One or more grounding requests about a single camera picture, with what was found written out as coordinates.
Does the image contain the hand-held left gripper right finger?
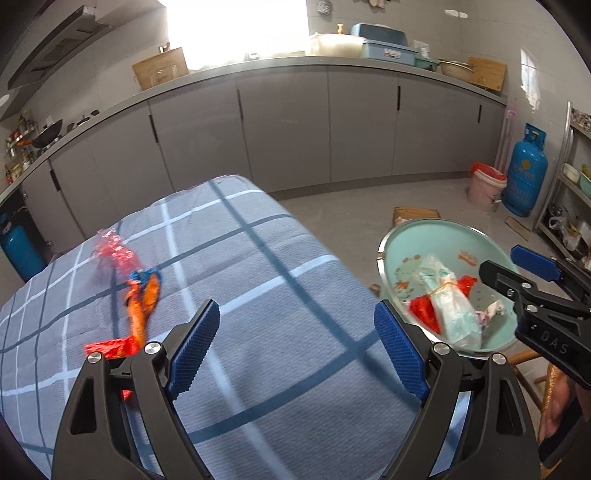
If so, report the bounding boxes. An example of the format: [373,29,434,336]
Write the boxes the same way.
[373,299,541,480]

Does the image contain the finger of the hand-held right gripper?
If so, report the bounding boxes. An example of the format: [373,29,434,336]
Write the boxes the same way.
[479,260,539,304]
[510,244,591,304]

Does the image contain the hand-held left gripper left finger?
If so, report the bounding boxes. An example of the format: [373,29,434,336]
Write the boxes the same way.
[52,298,221,480]

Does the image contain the small candy wrapper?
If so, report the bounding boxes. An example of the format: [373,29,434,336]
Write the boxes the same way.
[475,300,508,326]

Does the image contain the red crinkled plastic wrapper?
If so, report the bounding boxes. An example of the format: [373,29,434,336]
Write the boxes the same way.
[409,274,482,334]

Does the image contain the teal printed basin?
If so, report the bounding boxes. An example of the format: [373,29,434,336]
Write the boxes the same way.
[376,217,525,356]

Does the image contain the person's right hand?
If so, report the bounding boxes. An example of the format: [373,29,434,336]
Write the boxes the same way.
[539,376,574,438]

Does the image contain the wicker chair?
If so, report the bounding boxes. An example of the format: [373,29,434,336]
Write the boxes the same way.
[508,348,568,416]

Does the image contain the orange snack wrapper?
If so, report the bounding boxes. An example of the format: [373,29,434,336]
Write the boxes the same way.
[121,267,163,344]

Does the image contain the red glossy packet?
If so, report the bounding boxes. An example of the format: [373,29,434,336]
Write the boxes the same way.
[84,336,141,402]

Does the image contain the pink plastic bucket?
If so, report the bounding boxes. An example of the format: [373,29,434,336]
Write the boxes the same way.
[466,161,508,214]

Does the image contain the blue gas cylinder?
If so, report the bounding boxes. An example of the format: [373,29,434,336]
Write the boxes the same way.
[0,203,47,278]
[502,122,549,219]

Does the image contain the blue plaid tablecloth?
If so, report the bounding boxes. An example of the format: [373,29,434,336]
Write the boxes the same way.
[0,174,462,480]

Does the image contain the red transparent wrapper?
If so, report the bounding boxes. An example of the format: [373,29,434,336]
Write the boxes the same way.
[92,228,139,273]

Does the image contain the metal shelf rack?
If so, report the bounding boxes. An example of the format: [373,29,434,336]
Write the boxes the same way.
[533,99,591,264]

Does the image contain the pink mop pole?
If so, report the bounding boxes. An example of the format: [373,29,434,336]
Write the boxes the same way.
[496,104,517,174]

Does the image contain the wooden cutting board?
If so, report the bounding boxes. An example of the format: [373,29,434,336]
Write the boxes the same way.
[467,56,508,90]

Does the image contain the grey kitchen cabinets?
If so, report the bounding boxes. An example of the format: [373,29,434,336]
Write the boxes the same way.
[0,55,509,282]

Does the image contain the black wok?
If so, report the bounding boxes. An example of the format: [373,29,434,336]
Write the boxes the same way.
[30,119,64,148]

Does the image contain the blue plastic storage boxes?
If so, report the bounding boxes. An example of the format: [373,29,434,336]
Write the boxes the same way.
[350,23,421,60]

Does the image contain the spice rack with bottles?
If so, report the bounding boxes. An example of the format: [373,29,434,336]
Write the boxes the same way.
[4,111,38,183]

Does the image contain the wooden board with clear box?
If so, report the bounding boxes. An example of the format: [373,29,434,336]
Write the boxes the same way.
[131,46,190,90]

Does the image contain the white plastic container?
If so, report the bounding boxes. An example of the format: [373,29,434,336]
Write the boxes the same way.
[308,32,365,58]

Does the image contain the grey range hood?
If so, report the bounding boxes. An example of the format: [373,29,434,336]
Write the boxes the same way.
[0,0,168,90]

